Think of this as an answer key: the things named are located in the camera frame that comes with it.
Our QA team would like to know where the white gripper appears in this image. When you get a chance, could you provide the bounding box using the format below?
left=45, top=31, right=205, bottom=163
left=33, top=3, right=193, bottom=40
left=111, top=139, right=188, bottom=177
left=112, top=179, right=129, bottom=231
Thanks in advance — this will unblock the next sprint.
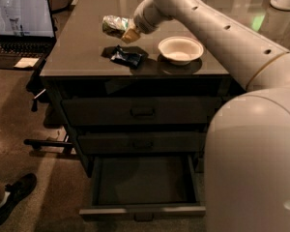
left=121, top=0, right=172, bottom=44

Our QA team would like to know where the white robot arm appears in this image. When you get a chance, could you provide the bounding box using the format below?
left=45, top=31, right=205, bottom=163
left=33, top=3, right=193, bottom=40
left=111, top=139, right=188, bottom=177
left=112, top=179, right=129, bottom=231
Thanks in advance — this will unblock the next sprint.
left=133, top=0, right=290, bottom=232

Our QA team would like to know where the dark grey drawer cabinet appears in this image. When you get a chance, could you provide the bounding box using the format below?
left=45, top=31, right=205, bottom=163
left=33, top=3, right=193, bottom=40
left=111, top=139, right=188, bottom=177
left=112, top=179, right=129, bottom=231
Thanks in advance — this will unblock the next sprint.
left=40, top=0, right=290, bottom=223

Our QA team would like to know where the top left drawer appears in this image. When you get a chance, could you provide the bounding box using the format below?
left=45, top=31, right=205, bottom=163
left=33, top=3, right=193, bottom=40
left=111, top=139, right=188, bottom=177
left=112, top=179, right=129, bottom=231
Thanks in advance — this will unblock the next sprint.
left=61, top=97, right=221, bottom=126

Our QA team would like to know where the middle left drawer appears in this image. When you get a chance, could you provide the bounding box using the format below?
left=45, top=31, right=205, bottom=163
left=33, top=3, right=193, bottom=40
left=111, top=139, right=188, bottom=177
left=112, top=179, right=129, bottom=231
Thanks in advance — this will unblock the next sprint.
left=78, top=131, right=205, bottom=155

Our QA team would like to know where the open bottom left drawer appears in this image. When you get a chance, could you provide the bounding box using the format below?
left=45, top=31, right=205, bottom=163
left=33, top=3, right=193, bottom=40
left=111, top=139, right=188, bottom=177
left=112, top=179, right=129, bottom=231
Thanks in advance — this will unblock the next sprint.
left=79, top=155, right=206, bottom=221

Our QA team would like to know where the blue snack packet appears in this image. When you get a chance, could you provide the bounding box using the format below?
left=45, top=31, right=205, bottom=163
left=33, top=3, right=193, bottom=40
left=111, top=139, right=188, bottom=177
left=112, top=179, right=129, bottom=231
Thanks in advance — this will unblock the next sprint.
left=110, top=45, right=144, bottom=69

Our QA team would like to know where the white paper bowl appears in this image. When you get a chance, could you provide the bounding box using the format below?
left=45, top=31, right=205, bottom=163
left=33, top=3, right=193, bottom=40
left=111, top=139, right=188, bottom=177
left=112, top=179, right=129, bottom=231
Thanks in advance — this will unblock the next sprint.
left=158, top=37, right=204, bottom=66

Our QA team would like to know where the open black laptop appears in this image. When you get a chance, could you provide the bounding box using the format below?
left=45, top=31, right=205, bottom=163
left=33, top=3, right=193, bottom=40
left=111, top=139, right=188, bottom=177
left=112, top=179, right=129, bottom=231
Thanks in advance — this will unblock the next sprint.
left=0, top=0, right=56, bottom=70

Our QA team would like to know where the black shoe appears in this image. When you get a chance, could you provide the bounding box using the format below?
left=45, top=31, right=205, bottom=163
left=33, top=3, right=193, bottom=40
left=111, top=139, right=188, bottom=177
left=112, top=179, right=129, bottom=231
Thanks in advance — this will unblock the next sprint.
left=0, top=173, right=37, bottom=225

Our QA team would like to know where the black cart frame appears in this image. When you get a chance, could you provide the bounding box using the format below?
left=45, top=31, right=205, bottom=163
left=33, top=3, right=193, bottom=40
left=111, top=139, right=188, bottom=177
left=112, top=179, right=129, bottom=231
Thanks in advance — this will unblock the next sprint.
left=23, top=63, right=73, bottom=154

